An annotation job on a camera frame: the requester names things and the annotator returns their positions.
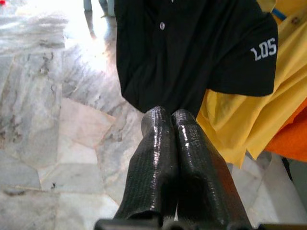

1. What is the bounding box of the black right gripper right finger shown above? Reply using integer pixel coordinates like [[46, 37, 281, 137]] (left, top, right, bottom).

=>
[[171, 109, 252, 228]]

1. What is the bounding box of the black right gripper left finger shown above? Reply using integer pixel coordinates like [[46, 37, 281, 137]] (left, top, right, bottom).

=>
[[114, 106, 179, 220]]

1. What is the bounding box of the black polo shirt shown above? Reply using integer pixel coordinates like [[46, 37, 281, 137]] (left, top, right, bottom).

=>
[[114, 0, 279, 118]]

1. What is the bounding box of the blue plastic hanger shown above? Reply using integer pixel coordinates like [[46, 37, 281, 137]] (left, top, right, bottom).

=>
[[272, 7, 288, 22]]

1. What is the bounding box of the yellow polo shirt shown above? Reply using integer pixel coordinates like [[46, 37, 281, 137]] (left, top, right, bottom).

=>
[[196, 0, 307, 168]]

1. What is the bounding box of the grey green leather sofa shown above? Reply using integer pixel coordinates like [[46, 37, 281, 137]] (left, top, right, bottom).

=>
[[282, 157, 307, 199]]

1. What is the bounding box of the orange polo shirt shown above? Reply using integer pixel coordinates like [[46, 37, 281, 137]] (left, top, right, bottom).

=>
[[263, 98, 307, 163]]

